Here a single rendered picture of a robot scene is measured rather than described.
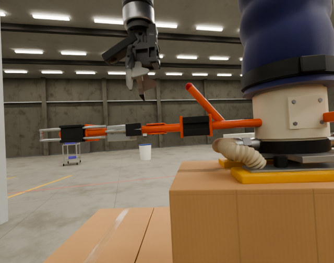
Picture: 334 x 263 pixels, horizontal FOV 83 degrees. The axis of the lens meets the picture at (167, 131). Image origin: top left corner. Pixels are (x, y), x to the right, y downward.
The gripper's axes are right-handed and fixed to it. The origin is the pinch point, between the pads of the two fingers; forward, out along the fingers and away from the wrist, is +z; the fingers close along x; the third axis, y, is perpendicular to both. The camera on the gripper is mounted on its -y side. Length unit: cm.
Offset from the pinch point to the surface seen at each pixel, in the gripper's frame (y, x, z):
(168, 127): 9.3, -1.9, 9.3
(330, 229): 38, -17, 30
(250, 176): 26.5, -13.3, 20.8
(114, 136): -6.3, -2.0, 11.0
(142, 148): -179, 750, 65
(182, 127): 13.1, -2.8, 9.5
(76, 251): -39, 29, 62
